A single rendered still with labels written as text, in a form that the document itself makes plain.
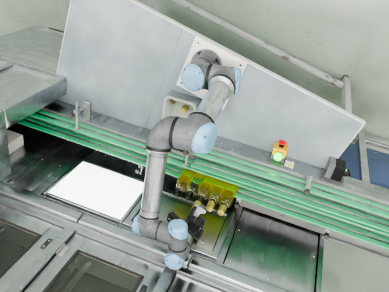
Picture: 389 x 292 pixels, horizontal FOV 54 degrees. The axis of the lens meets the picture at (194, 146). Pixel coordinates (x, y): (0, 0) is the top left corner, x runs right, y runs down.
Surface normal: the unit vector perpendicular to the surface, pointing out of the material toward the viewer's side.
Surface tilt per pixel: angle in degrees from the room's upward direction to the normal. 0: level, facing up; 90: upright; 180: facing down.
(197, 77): 8
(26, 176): 90
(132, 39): 0
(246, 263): 90
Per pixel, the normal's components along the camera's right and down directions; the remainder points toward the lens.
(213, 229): 0.16, -0.84
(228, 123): -0.32, 0.46
